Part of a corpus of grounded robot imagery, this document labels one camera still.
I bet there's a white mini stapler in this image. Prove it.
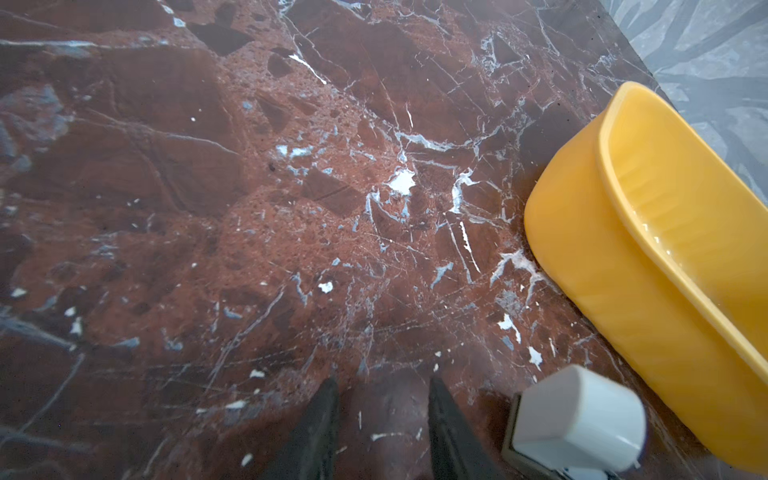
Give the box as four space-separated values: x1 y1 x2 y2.
501 365 647 479

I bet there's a yellow plastic tray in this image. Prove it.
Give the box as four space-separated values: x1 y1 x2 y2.
524 82 767 475

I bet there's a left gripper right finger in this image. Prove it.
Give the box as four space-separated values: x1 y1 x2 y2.
428 376 505 479

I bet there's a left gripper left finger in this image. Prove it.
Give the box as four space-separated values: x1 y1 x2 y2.
260 378 340 479

